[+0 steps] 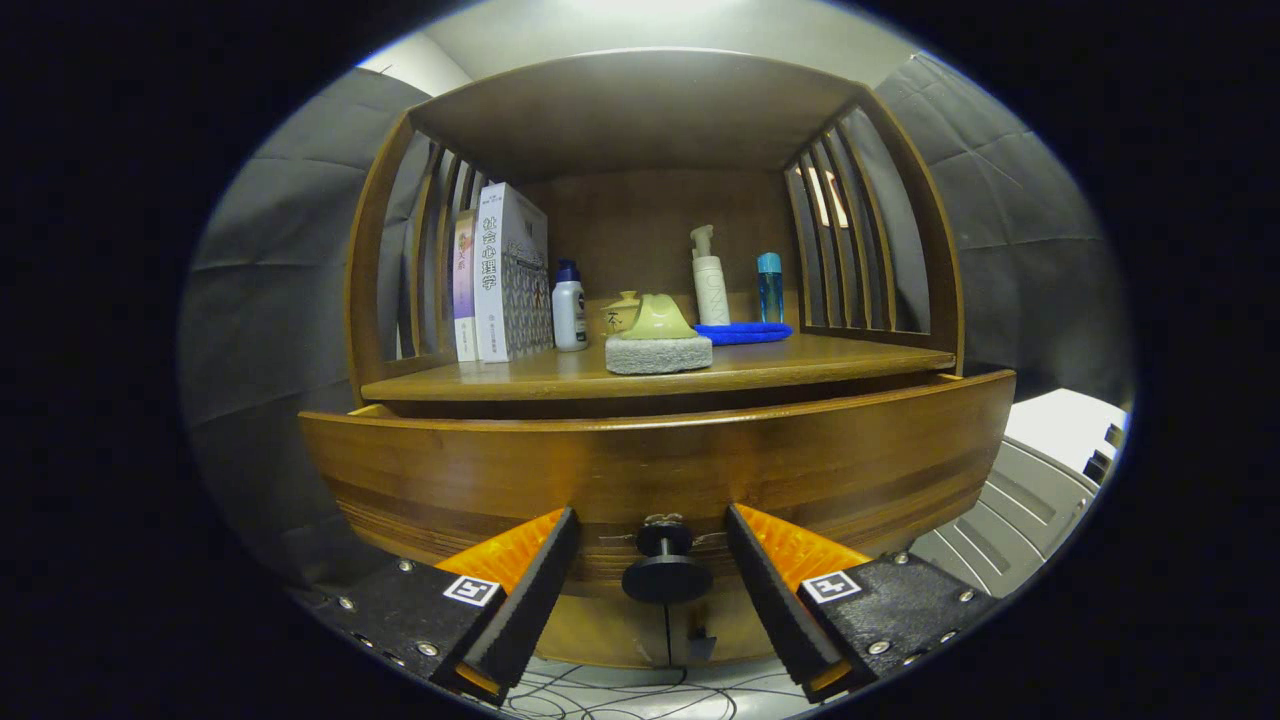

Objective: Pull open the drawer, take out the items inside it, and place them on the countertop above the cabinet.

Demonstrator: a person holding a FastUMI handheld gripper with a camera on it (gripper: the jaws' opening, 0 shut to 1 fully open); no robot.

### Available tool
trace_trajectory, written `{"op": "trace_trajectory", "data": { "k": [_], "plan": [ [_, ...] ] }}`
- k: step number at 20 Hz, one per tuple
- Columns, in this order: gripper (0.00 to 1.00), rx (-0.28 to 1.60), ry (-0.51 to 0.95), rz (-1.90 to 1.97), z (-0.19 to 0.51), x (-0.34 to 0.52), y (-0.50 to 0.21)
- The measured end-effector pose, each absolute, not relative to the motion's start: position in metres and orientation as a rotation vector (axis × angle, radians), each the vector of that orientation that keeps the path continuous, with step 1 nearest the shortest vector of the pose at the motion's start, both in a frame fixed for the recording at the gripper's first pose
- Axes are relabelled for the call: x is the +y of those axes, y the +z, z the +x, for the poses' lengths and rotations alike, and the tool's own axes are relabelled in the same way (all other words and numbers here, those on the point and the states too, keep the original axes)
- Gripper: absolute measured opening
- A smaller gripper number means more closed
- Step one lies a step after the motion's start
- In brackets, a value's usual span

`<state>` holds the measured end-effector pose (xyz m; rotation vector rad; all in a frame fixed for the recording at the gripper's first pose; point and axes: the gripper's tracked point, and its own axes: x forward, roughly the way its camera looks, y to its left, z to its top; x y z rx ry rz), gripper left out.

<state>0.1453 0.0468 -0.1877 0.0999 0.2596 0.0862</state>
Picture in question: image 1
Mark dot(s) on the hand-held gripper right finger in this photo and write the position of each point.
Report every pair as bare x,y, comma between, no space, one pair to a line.
770,590

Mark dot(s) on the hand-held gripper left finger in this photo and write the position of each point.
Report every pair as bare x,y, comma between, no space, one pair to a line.
530,590

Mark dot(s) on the black round drawer knob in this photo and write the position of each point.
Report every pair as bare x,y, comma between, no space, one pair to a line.
667,575

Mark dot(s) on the green sponge brush grey pad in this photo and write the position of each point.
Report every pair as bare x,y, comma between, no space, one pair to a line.
655,355

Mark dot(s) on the wooden cabinet door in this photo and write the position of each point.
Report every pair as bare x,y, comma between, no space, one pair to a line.
610,635
740,640

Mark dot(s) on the wooden countertop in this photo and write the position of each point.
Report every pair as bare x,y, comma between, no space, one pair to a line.
800,360

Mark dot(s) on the wooden cabinet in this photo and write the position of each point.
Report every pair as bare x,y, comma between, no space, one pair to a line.
640,110

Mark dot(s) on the folded blue cloth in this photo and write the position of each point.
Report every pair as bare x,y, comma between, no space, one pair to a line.
745,333

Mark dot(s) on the white bottle blue cap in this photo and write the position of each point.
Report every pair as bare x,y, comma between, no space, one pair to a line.
569,315

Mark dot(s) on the yellow lidded teacup with saucer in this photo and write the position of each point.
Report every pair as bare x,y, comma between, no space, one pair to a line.
618,315

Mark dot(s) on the clear blue bottle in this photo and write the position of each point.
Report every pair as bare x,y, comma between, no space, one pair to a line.
770,290

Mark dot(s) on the white pump bottle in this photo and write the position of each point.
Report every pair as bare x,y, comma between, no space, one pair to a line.
711,290

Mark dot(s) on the thin purple book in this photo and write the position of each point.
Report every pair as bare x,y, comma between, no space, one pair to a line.
464,290

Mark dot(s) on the thick white patterned book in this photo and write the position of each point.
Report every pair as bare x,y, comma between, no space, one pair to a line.
505,280

